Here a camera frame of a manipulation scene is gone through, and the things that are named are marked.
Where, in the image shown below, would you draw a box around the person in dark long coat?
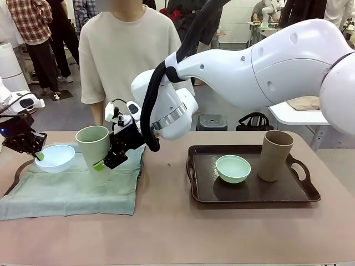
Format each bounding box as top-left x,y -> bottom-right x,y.
278,0 -> 328,28

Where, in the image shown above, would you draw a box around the white side table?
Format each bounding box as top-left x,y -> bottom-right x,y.
267,95 -> 332,152

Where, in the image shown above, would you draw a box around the tall pale green cup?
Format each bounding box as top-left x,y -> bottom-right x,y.
75,125 -> 111,180

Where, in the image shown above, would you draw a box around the person's right forearm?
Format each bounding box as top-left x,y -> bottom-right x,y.
90,101 -> 108,127

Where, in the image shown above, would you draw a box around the mint green bowl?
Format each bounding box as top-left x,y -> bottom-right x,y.
215,155 -> 252,184

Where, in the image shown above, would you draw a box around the person white shirt black trousers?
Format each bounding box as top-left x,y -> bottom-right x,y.
324,0 -> 354,31

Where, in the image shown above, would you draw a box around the person in white coat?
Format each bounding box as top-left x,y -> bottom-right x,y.
0,0 -> 26,47

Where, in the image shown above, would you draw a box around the dark brown serving tray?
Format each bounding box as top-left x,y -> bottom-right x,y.
186,144 -> 322,204
2,145 -> 145,198

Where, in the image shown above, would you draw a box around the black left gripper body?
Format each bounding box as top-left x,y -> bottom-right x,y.
0,110 -> 48,155

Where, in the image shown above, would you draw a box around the white cylindrical air purifier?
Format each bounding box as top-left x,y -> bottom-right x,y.
0,41 -> 23,94

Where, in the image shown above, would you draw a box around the black bag with handles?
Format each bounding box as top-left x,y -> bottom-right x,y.
236,112 -> 275,132

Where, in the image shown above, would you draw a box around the person in red plaid shirt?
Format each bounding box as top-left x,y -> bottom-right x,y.
6,0 -> 60,95

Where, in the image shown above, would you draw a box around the pale green cloth mat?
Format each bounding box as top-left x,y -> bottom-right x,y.
0,142 -> 147,221

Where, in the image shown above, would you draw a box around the thin black left camera cable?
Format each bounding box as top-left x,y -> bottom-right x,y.
0,93 -> 33,119

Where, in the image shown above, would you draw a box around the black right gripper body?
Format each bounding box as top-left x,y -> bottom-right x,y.
109,122 -> 147,155

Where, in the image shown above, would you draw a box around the black sleeved cable bundle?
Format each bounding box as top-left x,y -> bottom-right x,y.
140,0 -> 222,152

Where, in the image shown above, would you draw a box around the person in black clothes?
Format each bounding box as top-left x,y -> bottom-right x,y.
47,0 -> 81,83

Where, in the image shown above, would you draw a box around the tall brown cup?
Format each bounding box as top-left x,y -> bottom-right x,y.
257,130 -> 295,182

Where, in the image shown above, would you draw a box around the dark floor plate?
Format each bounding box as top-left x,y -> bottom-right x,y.
51,89 -> 74,100

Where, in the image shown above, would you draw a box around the person in dark patterned jacket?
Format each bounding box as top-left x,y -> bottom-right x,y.
165,0 -> 224,86

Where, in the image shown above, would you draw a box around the light blue bowl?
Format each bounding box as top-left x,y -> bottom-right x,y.
34,144 -> 76,174

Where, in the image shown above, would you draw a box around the person in blue plaid shirt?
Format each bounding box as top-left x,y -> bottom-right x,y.
73,0 -> 98,37

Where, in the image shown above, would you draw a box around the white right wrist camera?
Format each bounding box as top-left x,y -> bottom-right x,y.
104,101 -> 125,127

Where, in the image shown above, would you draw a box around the grey plastic stool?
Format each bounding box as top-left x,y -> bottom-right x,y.
196,114 -> 229,131

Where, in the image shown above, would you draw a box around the person in cream t-shirt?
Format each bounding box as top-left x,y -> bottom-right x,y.
78,4 -> 182,128

